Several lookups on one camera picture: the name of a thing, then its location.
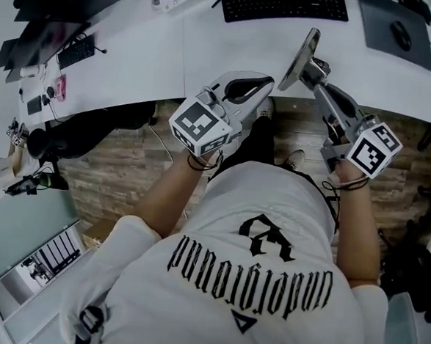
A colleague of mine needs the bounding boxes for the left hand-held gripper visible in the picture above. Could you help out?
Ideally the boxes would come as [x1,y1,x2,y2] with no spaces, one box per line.
[166,65,278,162]

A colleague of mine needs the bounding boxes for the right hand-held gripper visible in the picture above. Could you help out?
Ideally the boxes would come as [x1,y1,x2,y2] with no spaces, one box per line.
[308,82,408,182]

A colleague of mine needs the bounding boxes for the large silver metal clip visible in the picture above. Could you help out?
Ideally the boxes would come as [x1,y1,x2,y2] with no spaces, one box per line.
[276,24,335,97]

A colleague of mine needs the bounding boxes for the person's left forearm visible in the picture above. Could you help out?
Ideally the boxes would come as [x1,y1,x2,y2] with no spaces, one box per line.
[131,145,222,243]

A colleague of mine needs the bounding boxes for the person's right forearm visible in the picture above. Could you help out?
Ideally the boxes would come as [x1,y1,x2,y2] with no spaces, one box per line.
[326,164,388,290]

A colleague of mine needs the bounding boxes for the person's white left shoe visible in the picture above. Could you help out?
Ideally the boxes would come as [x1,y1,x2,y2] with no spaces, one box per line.
[257,96,275,120]

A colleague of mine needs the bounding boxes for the person's white shoe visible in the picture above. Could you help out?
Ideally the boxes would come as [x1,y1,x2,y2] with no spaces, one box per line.
[285,147,307,172]
[257,96,275,120]

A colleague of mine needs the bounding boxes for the person's black trousers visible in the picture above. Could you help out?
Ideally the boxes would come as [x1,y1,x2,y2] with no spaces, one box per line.
[220,112,280,173]

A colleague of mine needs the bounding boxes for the person's white right shoe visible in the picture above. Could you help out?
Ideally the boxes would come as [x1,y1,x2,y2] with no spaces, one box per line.
[285,147,307,172]

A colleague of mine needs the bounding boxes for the black wrist band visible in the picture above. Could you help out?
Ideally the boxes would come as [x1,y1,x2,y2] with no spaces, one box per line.
[336,174,370,193]
[186,149,224,173]

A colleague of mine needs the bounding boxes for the grey mouse pad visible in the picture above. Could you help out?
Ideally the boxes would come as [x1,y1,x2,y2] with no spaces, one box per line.
[351,0,431,73]

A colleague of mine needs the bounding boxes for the large black keyboard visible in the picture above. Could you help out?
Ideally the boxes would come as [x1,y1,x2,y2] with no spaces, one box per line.
[217,0,351,32]

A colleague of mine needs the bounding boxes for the black computer mouse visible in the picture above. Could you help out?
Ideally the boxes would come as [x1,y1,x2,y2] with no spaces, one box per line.
[388,19,414,53]

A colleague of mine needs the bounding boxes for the black office chair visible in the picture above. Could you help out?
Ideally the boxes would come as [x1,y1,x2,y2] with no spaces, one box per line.
[25,93,157,168]
[372,215,431,323]

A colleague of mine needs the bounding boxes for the small black keyboard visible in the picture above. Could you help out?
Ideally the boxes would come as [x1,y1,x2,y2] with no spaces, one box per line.
[56,35,98,73]

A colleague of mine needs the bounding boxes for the small pink object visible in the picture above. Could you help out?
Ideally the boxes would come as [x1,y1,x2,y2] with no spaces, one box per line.
[52,75,69,102]

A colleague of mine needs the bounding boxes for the black charger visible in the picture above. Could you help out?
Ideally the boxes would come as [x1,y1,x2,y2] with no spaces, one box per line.
[40,86,57,108]

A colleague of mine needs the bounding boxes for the white printed t-shirt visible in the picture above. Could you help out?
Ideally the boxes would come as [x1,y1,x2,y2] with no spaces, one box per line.
[59,147,399,344]

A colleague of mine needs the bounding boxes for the small black square pad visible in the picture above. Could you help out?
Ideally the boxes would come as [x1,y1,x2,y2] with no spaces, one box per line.
[25,94,44,117]

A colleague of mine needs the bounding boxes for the white slatted rack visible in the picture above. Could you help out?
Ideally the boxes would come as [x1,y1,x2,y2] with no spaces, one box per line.
[26,225,86,288]

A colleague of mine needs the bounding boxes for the grey shoulder strap buckle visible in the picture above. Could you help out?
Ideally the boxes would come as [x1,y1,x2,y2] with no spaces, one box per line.
[74,302,110,344]

